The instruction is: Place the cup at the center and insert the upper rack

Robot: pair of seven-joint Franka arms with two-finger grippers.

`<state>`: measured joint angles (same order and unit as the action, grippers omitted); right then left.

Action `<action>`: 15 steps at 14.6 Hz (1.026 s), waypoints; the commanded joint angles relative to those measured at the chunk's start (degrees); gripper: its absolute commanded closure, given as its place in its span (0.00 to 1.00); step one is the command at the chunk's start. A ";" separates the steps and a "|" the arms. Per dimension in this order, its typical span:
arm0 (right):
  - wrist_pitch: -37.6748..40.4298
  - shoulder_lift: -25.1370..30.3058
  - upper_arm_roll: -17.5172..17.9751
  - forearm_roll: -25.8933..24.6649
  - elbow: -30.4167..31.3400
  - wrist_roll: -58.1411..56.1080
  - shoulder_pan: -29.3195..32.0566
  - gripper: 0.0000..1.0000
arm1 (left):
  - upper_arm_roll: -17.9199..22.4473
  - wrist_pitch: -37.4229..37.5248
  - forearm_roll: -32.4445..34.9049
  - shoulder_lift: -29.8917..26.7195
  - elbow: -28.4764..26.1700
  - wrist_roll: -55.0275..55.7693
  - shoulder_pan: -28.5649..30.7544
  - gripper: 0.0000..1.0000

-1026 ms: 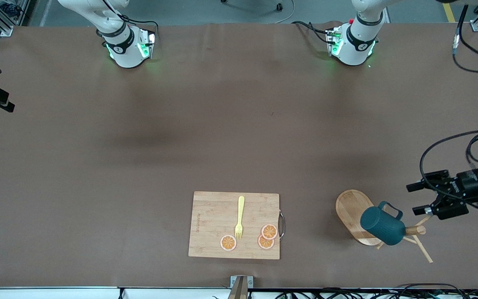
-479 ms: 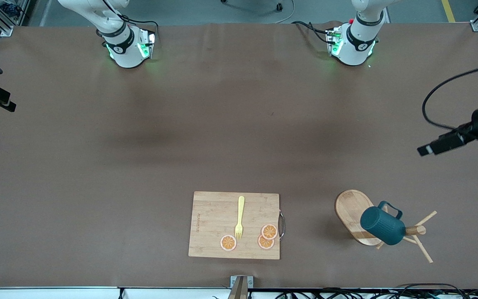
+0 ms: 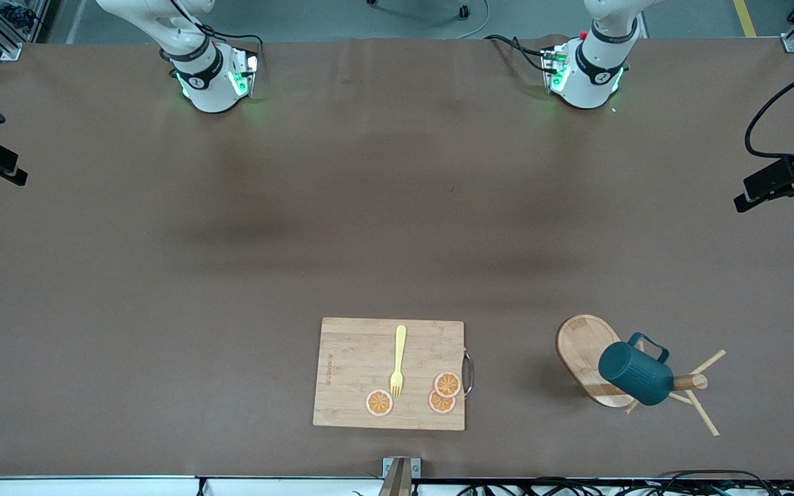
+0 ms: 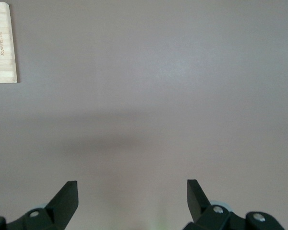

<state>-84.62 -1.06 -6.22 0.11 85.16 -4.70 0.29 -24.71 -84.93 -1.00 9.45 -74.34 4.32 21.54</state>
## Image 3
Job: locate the yellow plastic fork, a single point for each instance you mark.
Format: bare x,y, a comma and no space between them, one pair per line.
400,344

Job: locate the orange slice toy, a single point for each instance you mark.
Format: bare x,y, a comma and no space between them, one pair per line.
440,405
447,384
380,403

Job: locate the wooden cup rack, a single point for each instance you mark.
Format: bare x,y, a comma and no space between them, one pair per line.
579,344

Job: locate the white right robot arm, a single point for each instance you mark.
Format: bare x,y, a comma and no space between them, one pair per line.
207,83

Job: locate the teal cup with yellow inside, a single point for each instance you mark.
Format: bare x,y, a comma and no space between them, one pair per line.
635,375

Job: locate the bamboo cutting board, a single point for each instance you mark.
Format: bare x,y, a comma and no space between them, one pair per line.
355,365

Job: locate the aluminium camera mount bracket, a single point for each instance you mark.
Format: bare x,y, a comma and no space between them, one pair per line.
400,472

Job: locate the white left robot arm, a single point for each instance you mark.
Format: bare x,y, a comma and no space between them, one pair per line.
593,76

